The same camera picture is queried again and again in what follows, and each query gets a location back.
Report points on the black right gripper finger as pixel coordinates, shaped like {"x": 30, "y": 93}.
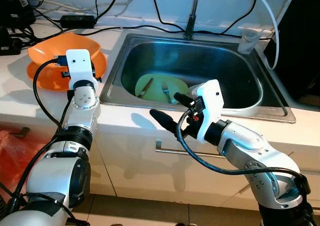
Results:
{"x": 184, "y": 100}
{"x": 164, "y": 121}

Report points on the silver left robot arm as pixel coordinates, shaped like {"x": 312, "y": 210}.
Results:
{"x": 80, "y": 118}

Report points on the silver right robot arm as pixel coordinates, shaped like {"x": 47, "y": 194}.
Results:
{"x": 250, "y": 146}

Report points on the metal fork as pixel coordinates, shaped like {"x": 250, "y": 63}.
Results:
{"x": 166, "y": 92}

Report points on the green plate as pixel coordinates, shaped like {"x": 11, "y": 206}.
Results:
{"x": 156, "y": 91}

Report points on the stainless steel sink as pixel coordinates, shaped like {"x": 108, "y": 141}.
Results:
{"x": 225, "y": 71}

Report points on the black power adapter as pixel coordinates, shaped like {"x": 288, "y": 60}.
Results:
{"x": 77, "y": 21}

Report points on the clear plastic cup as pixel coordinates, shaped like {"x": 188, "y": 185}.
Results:
{"x": 249, "y": 42}

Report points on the metal faucet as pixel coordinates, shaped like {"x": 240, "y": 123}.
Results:
{"x": 192, "y": 11}

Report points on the black power strip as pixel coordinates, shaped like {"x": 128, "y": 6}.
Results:
{"x": 9, "y": 43}

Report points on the black device with white labels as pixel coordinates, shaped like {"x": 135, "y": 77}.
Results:
{"x": 15, "y": 8}

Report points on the red plastic bag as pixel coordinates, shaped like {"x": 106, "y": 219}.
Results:
{"x": 15, "y": 156}

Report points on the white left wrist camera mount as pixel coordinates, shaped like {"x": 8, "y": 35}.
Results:
{"x": 81, "y": 68}

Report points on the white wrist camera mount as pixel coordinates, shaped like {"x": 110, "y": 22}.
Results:
{"x": 209, "y": 108}
{"x": 81, "y": 68}

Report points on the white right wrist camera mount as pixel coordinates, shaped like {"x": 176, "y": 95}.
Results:
{"x": 209, "y": 108}

